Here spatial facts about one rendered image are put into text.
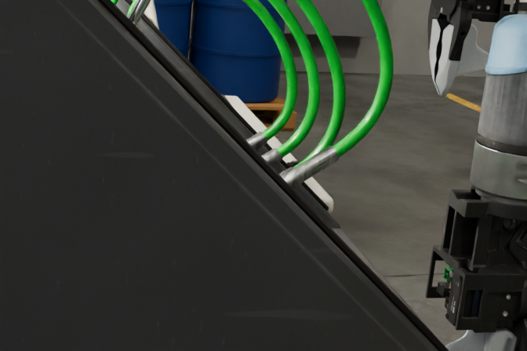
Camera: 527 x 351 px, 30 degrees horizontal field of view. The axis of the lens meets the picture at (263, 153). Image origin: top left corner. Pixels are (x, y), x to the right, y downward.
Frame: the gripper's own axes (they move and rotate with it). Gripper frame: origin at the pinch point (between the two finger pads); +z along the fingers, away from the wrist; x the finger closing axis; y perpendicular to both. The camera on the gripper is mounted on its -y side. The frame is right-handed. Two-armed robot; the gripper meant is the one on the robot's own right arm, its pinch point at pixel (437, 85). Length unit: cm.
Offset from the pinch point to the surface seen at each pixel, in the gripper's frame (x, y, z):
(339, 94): -4.6, -13.9, 0.7
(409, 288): 213, 98, 121
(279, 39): 11.4, -17.2, -2.7
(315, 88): 3.4, -14.3, 1.8
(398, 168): 376, 156, 121
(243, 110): 79, -5, 22
